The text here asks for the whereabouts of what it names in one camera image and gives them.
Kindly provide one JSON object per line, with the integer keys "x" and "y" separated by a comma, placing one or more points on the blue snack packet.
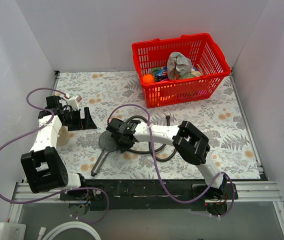
{"x": 160, "y": 73}

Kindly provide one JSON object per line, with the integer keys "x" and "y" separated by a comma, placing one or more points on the white box with grey button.
{"x": 12, "y": 231}

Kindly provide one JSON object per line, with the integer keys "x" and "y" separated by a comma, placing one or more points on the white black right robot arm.
{"x": 188, "y": 141}

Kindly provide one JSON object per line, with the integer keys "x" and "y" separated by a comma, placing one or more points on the aluminium rail frame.
{"x": 257, "y": 214}

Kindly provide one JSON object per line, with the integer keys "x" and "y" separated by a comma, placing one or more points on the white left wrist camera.
{"x": 74, "y": 102}

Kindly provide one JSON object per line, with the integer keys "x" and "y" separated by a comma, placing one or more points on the grey shower head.
{"x": 107, "y": 145}

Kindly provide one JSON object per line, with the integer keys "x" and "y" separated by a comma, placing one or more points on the green round item in basket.
{"x": 187, "y": 76}

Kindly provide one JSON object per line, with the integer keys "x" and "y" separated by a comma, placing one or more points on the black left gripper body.
{"x": 82, "y": 118}

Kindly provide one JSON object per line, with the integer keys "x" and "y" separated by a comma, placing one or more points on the beige tape roll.
{"x": 63, "y": 137}

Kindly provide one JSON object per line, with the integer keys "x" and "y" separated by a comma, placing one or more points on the orange fruit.
{"x": 148, "y": 79}

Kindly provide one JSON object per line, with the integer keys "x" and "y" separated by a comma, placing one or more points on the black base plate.
{"x": 143, "y": 194}

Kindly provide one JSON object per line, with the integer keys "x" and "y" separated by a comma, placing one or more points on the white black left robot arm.
{"x": 42, "y": 165}

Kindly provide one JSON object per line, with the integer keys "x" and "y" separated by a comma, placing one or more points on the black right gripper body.
{"x": 123, "y": 144}

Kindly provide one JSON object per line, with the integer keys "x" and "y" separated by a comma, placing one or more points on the white round item in basket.
{"x": 196, "y": 73}

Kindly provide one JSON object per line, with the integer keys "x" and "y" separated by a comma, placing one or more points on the floral table mat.
{"x": 119, "y": 94}

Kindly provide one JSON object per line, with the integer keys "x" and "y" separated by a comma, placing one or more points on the red plastic basket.
{"x": 205, "y": 55}

